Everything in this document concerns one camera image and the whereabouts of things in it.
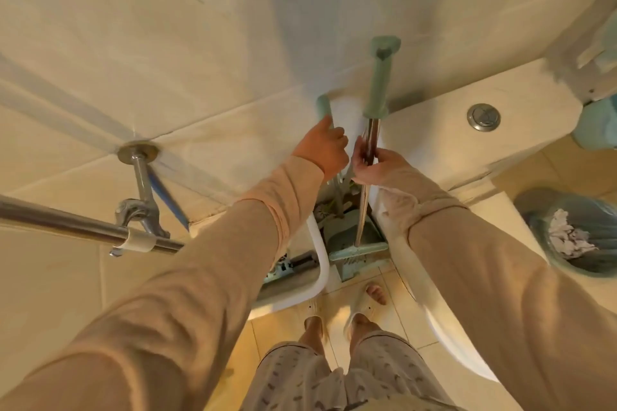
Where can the person's left hand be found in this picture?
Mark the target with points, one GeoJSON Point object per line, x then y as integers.
{"type": "Point", "coordinates": [320, 146]}

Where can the person's right hand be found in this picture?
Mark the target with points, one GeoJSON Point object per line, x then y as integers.
{"type": "Point", "coordinates": [381, 167]}

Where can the blue lined trash bin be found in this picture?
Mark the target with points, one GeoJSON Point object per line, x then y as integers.
{"type": "Point", "coordinates": [535, 227]}

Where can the person's left forearm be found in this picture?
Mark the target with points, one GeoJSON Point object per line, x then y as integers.
{"type": "Point", "coordinates": [193, 290]}

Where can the beige tiled floor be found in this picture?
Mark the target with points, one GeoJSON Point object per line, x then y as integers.
{"type": "Point", "coordinates": [275, 329]}

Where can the white toilet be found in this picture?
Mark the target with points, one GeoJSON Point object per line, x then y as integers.
{"type": "Point", "coordinates": [434, 150]}

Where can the cream rubber slipper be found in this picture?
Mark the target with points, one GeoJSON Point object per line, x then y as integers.
{"type": "Point", "coordinates": [364, 302]}
{"type": "Point", "coordinates": [314, 312]}

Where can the blue mop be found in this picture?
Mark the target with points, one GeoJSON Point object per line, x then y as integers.
{"type": "Point", "coordinates": [168, 199]}

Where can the grey patterned trousers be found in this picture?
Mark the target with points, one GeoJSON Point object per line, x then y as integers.
{"type": "Point", "coordinates": [385, 372]}

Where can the light blue bucket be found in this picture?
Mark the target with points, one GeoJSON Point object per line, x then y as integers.
{"type": "Point", "coordinates": [597, 124]}

